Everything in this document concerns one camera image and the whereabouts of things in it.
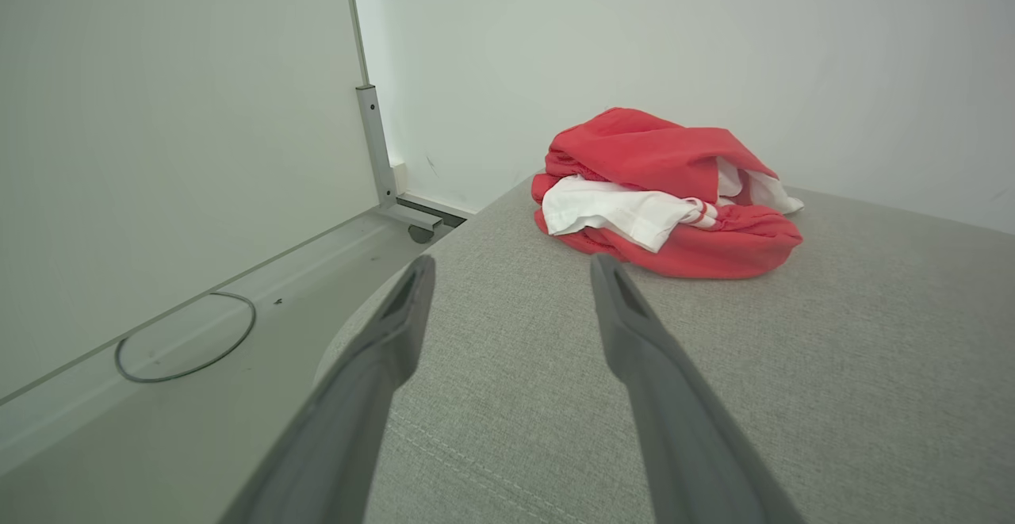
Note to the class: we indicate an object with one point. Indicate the white partition panel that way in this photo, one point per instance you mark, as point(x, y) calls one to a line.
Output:
point(158, 135)

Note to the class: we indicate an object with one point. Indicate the red shorts white trim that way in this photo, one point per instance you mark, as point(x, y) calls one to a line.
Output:
point(642, 147)

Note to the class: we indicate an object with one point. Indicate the black caster wheel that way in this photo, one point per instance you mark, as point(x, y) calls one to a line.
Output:
point(420, 234)

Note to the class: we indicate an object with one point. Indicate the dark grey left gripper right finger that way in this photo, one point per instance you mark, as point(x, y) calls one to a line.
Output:
point(682, 437)

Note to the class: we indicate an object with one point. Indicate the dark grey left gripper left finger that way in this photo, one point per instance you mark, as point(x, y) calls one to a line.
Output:
point(349, 429)

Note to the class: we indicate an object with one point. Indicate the red basketball jersey white sleeves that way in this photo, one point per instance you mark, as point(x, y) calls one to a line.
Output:
point(714, 250)

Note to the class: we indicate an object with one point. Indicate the grey metal partition post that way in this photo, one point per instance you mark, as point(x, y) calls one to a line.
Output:
point(379, 151)

